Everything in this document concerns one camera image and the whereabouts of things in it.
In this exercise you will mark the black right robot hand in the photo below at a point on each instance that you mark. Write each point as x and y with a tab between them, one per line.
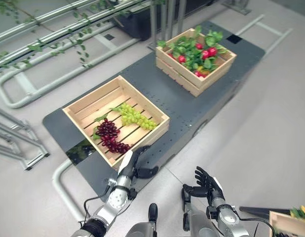
211	186

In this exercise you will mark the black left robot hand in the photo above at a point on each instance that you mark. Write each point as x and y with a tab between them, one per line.
126	163

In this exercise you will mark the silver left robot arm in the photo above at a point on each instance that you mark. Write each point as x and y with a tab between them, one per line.
115	197

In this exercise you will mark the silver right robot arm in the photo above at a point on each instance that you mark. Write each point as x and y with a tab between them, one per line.
227	217

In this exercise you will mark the dark red grape bunch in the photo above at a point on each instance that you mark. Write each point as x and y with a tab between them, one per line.
108	130

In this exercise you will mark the silver robot body and legs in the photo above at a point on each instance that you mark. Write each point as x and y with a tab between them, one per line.
199	222

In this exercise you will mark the green grape bunch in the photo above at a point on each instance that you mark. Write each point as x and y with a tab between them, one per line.
132	117

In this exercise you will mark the wooden crate with slatted bottom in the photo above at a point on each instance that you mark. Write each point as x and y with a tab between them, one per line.
152	116

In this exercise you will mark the dark grey low platform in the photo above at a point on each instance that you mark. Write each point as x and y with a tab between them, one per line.
182	116

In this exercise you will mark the wooden crate with yellow fruit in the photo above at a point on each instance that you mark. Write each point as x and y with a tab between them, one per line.
280	222

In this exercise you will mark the wooden crate with leafy fruit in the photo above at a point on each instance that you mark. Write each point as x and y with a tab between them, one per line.
204	82

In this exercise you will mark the aluminium profile rack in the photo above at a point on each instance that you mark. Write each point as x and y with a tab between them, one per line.
21	145

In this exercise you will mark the red round fruit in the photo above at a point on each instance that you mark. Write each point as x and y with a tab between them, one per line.
212	51
181	59
205	55
198	74
199	46

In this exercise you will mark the black floor plate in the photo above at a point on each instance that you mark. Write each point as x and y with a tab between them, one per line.
108	37

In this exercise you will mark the green leafy stems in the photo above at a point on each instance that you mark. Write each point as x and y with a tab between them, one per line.
192	53

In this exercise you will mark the green artificial vine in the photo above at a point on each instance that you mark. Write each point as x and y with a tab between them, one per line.
78	37

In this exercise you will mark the black box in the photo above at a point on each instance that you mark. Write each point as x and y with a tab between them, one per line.
136	23

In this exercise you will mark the grey metal posts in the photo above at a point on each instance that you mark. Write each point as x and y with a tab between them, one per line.
167	22

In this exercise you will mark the white tube floor frame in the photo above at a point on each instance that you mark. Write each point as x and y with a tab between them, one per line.
266	29
21	84

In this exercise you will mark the long metal rail frame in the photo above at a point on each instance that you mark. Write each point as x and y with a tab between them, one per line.
44	24

